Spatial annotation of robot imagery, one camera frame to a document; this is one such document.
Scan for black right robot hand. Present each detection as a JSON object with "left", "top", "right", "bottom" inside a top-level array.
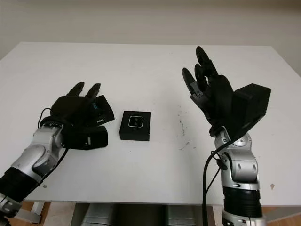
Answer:
[{"left": 182, "top": 46, "right": 236, "bottom": 137}]

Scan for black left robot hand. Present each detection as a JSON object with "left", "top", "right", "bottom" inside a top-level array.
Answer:
[{"left": 50, "top": 82, "right": 102, "bottom": 128}]

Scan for black RealSense box lid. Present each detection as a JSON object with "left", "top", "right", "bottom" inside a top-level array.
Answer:
[{"left": 90, "top": 95, "right": 115, "bottom": 124}]

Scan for small silver depth camera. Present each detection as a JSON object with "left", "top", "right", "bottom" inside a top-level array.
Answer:
[{"left": 128, "top": 115, "right": 144, "bottom": 129}]

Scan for white table leg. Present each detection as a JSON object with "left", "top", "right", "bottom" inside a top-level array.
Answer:
[{"left": 17, "top": 201, "right": 47, "bottom": 224}]

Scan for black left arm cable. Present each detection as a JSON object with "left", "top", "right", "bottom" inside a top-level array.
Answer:
[{"left": 39, "top": 107, "right": 69, "bottom": 182}]

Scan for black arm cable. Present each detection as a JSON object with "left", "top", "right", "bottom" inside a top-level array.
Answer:
[
  {"left": 202, "top": 131, "right": 238, "bottom": 226},
  {"left": 39, "top": 107, "right": 69, "bottom": 182}
]

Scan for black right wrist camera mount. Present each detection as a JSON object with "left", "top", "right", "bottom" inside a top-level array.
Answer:
[{"left": 231, "top": 83, "right": 271, "bottom": 136}]

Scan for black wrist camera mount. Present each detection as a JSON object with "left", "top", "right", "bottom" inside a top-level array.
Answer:
[
  {"left": 62, "top": 124, "right": 109, "bottom": 151},
  {"left": 231, "top": 83, "right": 271, "bottom": 136}
]

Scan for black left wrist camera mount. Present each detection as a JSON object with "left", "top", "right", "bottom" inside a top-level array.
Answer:
[{"left": 62, "top": 124, "right": 109, "bottom": 151}]

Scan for black camera box base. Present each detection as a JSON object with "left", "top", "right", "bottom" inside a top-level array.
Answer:
[{"left": 119, "top": 110, "right": 151, "bottom": 141}]

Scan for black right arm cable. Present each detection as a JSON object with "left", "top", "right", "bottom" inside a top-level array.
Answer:
[{"left": 202, "top": 131, "right": 238, "bottom": 226}]

